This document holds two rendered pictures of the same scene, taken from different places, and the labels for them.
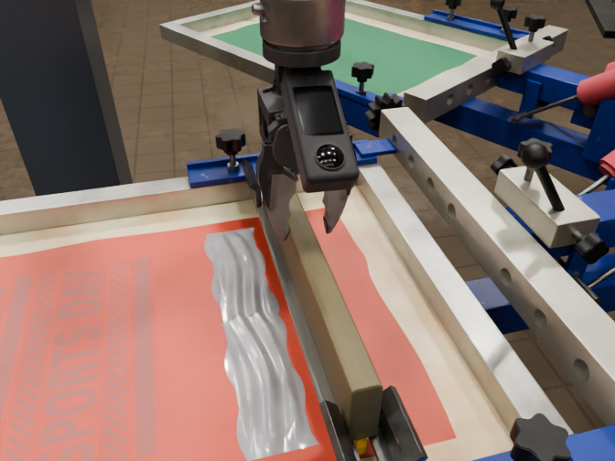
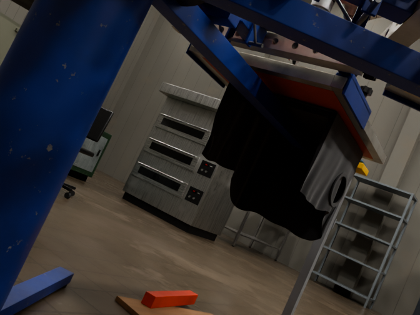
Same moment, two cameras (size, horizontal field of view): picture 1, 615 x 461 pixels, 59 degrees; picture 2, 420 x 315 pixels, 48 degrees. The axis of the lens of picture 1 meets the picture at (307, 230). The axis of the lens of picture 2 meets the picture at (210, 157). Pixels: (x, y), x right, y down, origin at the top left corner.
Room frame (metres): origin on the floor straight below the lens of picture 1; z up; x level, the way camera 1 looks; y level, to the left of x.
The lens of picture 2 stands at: (1.60, -1.20, 0.50)
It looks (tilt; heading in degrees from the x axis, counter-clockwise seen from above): 5 degrees up; 137
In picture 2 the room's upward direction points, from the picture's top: 25 degrees clockwise
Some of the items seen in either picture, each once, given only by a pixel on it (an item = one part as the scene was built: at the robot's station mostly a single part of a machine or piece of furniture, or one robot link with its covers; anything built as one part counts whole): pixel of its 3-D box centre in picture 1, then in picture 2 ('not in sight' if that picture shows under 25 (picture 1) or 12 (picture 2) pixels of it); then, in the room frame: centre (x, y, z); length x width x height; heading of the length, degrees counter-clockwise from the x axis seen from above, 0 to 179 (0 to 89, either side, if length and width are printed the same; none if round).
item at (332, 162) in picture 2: not in sight; (322, 174); (0.58, 0.30, 0.77); 0.46 x 0.09 x 0.36; 105
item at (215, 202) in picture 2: not in sight; (190, 162); (-3.52, 3.24, 0.88); 1.36 x 1.07 x 1.76; 14
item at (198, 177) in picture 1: (284, 176); (351, 101); (0.75, 0.04, 0.98); 0.30 x 0.05 x 0.07; 105
